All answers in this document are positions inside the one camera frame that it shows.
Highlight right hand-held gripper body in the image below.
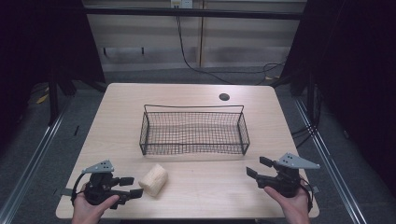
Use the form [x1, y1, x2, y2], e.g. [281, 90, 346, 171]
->
[256, 152, 321, 199]

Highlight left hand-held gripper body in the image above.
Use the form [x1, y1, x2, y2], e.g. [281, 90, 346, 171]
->
[81, 160, 132, 210]

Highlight black wire mesh basket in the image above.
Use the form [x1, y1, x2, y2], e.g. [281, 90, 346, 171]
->
[138, 104, 251, 157]

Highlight person's right hand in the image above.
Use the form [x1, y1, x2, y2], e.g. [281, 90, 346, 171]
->
[263, 186, 312, 224]

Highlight person's left hand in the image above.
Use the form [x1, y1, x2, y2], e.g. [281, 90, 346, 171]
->
[72, 184, 120, 224]

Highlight yellow floor tape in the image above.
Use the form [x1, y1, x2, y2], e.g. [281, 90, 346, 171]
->
[35, 92, 50, 105]

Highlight dark curtain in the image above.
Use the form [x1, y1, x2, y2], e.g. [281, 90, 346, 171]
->
[281, 0, 396, 190]
[0, 0, 106, 150]

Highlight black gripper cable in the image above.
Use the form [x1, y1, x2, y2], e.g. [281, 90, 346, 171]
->
[70, 173, 87, 206]
[299, 175, 314, 213]

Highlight metal floor rail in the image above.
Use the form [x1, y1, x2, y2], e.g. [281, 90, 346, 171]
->
[0, 102, 71, 224]
[293, 97, 368, 224]

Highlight black stand post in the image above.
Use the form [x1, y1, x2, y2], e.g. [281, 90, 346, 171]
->
[48, 74, 60, 127]

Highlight long black wall cable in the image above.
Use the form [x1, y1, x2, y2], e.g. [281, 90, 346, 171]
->
[176, 15, 288, 86]

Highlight black horizontal frame bar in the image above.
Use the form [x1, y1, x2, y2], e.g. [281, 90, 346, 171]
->
[83, 7, 304, 21]

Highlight white wall socket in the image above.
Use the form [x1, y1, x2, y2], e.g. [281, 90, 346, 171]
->
[170, 0, 194, 9]

